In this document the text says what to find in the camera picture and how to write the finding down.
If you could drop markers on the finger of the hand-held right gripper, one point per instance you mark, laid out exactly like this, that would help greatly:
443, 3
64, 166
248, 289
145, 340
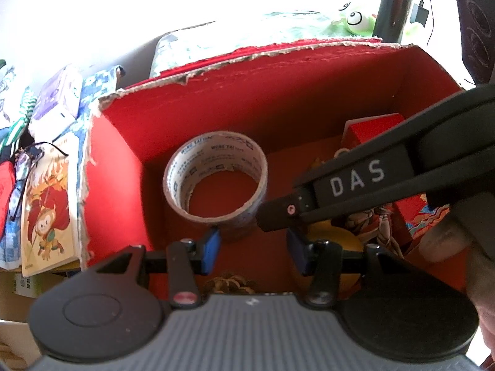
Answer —
278, 212

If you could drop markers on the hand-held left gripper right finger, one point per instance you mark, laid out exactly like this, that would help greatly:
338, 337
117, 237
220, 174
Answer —
296, 247

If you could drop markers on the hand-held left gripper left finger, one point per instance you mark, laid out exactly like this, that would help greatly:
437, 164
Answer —
212, 249

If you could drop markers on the brown pine cone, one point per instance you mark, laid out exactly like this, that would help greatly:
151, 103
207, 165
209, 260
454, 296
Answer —
228, 283

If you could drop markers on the snack wrapper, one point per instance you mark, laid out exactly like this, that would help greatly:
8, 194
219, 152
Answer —
371, 220

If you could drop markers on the orange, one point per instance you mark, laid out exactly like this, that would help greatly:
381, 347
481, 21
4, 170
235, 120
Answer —
340, 235

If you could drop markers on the small red gift box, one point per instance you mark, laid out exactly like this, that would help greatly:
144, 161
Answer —
373, 129

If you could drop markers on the printed packing tape roll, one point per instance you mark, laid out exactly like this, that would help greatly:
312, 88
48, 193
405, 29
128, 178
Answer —
174, 185

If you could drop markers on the large red cardboard box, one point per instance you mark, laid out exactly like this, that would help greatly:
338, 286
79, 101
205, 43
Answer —
270, 96

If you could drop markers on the person's right hand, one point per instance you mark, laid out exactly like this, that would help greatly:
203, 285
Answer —
444, 239

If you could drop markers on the green frog plush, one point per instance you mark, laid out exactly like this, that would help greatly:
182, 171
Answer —
357, 19

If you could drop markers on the cartoon monkey picture book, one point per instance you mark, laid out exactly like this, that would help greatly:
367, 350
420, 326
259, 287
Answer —
46, 216

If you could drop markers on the black power adapter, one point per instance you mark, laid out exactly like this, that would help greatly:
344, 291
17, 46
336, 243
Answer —
419, 14

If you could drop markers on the black thermos bottle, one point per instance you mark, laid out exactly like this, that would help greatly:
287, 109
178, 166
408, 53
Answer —
394, 4

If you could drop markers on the green patterned blanket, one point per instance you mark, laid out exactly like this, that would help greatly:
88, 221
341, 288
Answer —
239, 34

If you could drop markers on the green white carton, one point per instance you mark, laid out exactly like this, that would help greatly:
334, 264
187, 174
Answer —
29, 284

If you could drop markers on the dark patterned object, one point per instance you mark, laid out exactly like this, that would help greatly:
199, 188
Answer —
475, 27

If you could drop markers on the blue white patterned cloth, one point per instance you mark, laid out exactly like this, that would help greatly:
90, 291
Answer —
98, 85

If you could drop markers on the black eyeglasses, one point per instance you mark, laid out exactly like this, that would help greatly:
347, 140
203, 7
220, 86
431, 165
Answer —
21, 166

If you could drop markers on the red pouch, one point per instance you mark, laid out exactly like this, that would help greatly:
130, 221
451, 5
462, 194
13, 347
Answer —
6, 189

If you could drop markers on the purple tissue pack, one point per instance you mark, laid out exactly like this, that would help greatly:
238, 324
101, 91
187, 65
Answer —
54, 96

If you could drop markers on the pile of clothes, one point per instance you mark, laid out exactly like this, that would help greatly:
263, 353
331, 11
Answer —
21, 119

